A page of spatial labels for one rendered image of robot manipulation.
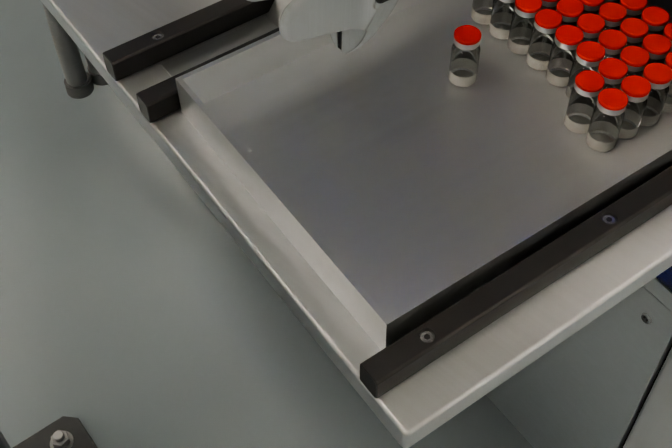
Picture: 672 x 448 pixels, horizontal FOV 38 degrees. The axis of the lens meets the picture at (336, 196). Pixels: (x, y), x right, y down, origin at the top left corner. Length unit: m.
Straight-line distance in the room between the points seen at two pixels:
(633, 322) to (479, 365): 0.50
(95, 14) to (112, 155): 1.12
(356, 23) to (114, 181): 1.48
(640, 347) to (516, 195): 0.45
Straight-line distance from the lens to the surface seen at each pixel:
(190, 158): 0.72
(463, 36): 0.74
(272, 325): 1.67
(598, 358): 1.19
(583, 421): 1.31
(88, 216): 1.86
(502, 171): 0.70
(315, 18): 0.43
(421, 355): 0.59
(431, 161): 0.71
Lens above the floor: 1.41
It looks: 50 degrees down
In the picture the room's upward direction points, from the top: 1 degrees counter-clockwise
